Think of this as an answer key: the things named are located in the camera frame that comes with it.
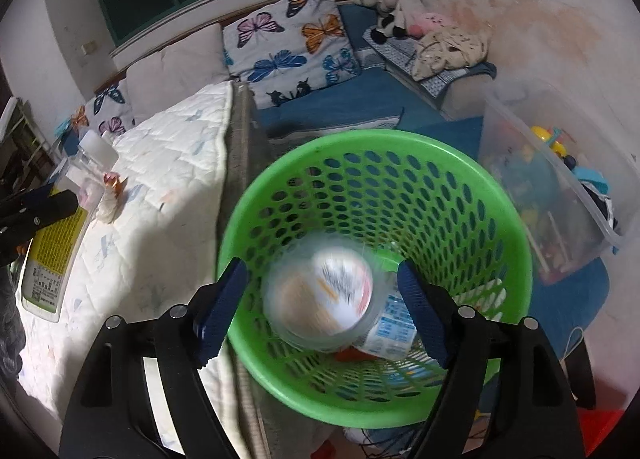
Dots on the pink plush toy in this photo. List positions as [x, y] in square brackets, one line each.
[430, 21]

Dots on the clear plastic storage bin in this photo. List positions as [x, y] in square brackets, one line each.
[525, 149]

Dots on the white blue milk carton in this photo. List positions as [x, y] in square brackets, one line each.
[390, 329]

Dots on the black white cow plush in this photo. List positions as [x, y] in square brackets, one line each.
[400, 9]

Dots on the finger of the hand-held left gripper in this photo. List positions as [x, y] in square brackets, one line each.
[35, 195]
[55, 209]

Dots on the butterfly print pillow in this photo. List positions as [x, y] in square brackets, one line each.
[280, 54]
[110, 109]

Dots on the blue white striped mat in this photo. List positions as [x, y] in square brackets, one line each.
[395, 56]

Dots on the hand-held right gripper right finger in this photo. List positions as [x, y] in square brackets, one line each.
[425, 314]

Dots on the red plastic object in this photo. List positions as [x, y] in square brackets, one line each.
[605, 434]

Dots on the orange candy wrapper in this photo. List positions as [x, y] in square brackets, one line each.
[114, 182]

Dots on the blue sofa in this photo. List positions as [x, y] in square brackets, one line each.
[350, 104]

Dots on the cream spotted cloth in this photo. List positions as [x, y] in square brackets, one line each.
[450, 49]

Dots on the green plastic basket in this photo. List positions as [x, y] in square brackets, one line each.
[350, 411]

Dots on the clear bottle yellow label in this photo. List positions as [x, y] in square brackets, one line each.
[55, 259]

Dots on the metal shelf rack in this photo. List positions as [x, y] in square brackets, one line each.
[20, 139]

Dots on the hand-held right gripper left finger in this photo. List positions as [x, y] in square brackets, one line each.
[220, 309]

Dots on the wall light switch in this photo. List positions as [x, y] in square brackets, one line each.
[89, 48]

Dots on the white crumpled tissue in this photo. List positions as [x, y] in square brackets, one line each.
[106, 206]

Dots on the pile of plastic toys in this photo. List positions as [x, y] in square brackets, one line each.
[545, 219]

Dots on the beige pillow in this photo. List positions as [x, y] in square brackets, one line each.
[170, 74]

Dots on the cream quilted blanket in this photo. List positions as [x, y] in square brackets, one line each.
[165, 189]

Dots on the light blue toy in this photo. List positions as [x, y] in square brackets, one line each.
[64, 128]

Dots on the blue floor mat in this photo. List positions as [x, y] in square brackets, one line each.
[565, 299]

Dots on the clear plastic cup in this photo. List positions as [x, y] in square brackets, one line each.
[320, 299]

